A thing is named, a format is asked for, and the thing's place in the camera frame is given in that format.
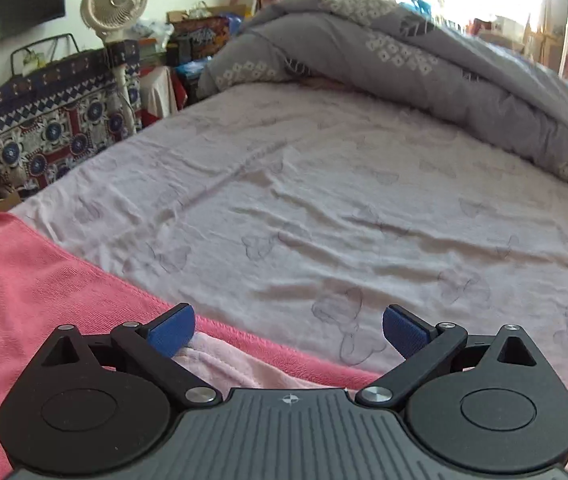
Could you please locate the grey patterned quilt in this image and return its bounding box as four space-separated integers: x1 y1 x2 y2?
196 0 568 196

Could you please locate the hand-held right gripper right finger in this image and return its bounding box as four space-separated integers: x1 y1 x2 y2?
356 304 538 407

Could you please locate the blue red patterned cloth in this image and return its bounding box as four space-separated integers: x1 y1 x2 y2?
0 40 142 191

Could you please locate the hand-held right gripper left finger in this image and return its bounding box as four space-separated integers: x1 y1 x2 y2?
44 303 223 405

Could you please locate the wooden easel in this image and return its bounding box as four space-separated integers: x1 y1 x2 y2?
529 20 565 63

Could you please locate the pink towel blanket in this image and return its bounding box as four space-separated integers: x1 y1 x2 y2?
0 212 568 480

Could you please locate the white desk fan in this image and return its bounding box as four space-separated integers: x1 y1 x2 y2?
80 0 147 133

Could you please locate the pink strawberry print pajama top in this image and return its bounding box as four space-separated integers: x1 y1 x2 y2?
171 332 568 480

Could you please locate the red and white cloth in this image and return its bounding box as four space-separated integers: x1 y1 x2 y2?
138 65 187 121

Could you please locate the lilac bed sheet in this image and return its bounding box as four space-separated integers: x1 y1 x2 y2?
11 80 568 406

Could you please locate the black wire rack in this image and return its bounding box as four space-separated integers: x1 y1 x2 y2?
10 32 82 78

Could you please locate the cardboard box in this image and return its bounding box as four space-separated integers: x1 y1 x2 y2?
0 190 27 213

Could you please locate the colourful printed box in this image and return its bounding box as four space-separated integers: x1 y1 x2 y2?
171 15 232 53

